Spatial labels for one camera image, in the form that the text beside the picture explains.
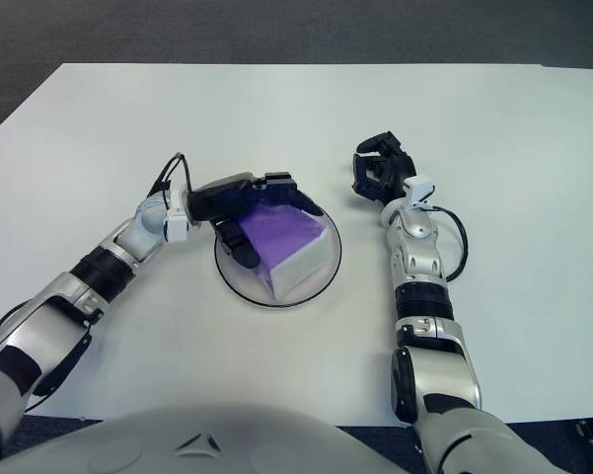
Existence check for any silver robot torso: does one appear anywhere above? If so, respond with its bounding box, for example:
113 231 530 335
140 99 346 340
0 404 425 474

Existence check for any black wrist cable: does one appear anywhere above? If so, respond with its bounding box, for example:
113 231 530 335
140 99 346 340
431 205 470 283
147 152 193 211

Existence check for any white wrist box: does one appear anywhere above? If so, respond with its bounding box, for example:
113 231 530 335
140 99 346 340
403 175 435 208
163 210 189 244

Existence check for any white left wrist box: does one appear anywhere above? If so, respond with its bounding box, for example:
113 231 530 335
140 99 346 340
163 210 189 244

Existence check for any purple tissue paper pack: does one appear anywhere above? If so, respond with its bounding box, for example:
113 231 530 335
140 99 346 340
239 199 331 302

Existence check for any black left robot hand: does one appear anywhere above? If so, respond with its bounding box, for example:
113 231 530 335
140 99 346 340
185 170 325 271

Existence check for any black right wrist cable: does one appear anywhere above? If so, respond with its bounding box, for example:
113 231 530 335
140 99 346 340
431 205 470 283

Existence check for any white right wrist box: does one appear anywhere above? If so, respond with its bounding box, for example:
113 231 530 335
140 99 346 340
403 175 435 208

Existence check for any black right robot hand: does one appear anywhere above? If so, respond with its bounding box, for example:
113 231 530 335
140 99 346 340
350 130 419 204

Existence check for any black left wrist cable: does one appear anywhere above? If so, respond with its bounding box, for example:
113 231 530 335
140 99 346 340
147 152 193 211

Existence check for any white plate black rim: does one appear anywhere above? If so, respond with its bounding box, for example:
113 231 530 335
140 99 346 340
213 209 345 308

